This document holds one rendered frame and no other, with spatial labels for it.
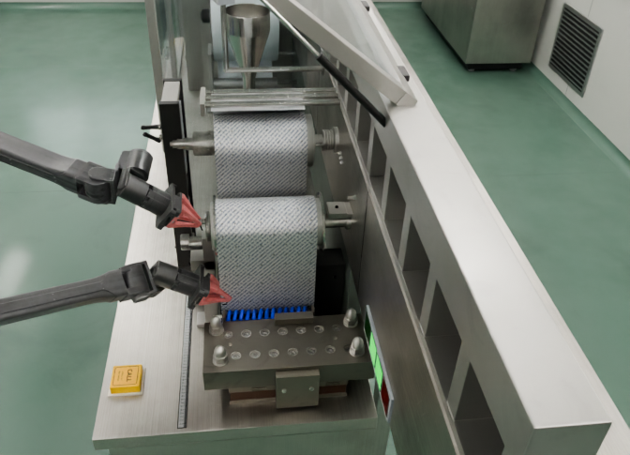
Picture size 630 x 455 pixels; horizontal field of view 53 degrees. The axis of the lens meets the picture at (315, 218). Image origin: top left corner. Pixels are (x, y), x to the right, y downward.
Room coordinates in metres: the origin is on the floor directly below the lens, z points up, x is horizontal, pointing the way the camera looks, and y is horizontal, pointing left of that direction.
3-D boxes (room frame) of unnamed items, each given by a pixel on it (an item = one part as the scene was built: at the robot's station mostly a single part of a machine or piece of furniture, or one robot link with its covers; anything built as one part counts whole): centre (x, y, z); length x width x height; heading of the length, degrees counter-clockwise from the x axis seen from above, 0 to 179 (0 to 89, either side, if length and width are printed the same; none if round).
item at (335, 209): (1.25, -0.06, 1.28); 0.06 x 0.05 x 0.02; 98
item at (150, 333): (2.15, 0.34, 0.88); 2.52 x 0.66 x 0.04; 8
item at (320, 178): (2.32, 0.05, 1.02); 2.24 x 0.04 x 0.24; 8
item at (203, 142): (1.46, 0.30, 1.33); 0.06 x 0.06 x 0.06; 8
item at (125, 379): (1.02, 0.45, 0.91); 0.07 x 0.07 x 0.02; 8
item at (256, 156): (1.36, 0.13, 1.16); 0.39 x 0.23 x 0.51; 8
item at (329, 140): (1.50, -0.02, 1.33); 0.07 x 0.07 x 0.07; 8
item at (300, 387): (0.97, 0.02, 0.96); 0.10 x 0.03 x 0.11; 98
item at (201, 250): (1.24, 0.28, 1.05); 0.06 x 0.05 x 0.31; 98
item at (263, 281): (1.17, 0.11, 1.11); 0.23 x 0.01 x 0.18; 98
